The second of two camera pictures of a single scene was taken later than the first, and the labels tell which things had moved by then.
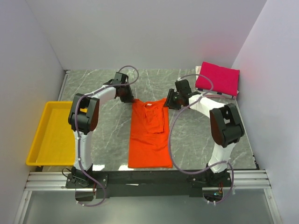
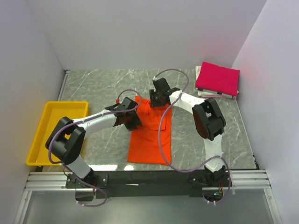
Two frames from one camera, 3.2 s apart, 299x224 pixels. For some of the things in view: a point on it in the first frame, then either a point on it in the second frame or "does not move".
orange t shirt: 149,141 does not move
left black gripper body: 124,97 to 131,116
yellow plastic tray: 53,143 does not move
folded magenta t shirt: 225,80 does not move
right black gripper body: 175,102 to 158,102
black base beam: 147,184 does not move
